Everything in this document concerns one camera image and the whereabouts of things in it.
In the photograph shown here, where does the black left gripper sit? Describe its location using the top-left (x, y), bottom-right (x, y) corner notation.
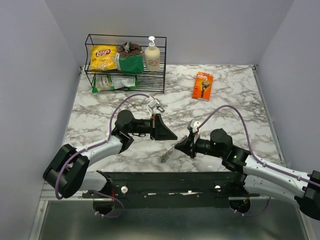
top-left (127, 113), bottom-right (178, 141)

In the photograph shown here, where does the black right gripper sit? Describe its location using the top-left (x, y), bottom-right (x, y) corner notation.
top-left (174, 132), bottom-right (225, 159)

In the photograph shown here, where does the silver disc keyring holder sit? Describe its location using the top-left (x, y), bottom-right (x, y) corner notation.
top-left (160, 135), bottom-right (188, 162)

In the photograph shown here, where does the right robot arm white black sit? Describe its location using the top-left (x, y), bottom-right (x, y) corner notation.
top-left (174, 128), bottom-right (320, 220)

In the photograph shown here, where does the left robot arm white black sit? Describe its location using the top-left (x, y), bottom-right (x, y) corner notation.
top-left (42, 110), bottom-right (178, 198)

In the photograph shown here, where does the black key tag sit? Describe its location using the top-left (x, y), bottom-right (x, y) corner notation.
top-left (156, 105), bottom-right (165, 113)

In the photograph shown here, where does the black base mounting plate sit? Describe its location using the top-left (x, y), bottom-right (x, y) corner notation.
top-left (81, 169), bottom-right (261, 210)

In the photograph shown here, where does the orange razor box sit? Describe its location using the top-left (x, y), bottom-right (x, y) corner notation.
top-left (192, 71), bottom-right (214, 102)

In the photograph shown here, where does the green white snack bag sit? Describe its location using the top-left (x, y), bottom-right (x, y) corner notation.
top-left (92, 75), bottom-right (137, 93)

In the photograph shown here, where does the cream soap pump bottle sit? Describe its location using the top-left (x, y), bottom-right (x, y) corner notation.
top-left (144, 36), bottom-right (160, 72)

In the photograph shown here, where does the green brown snack bag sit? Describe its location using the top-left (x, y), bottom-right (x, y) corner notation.
top-left (115, 41), bottom-right (144, 74)

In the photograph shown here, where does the yellow Lays chips bag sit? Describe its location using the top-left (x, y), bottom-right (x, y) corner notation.
top-left (89, 45), bottom-right (117, 72)

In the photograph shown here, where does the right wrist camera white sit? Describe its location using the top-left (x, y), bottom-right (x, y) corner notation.
top-left (187, 119), bottom-right (201, 136)

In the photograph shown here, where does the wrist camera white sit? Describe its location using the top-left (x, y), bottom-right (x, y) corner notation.
top-left (146, 98), bottom-right (160, 115)
top-left (187, 119), bottom-right (201, 136)

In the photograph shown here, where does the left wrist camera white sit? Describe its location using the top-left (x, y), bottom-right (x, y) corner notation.
top-left (146, 98), bottom-right (160, 115)

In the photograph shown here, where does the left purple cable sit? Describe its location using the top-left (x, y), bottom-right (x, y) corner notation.
top-left (54, 93), bottom-right (153, 200)

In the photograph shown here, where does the black wire shelf rack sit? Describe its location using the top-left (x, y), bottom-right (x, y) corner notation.
top-left (83, 34), bottom-right (167, 93)

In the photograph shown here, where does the aluminium frame rail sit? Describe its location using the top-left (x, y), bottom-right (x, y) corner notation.
top-left (40, 177), bottom-right (107, 201)

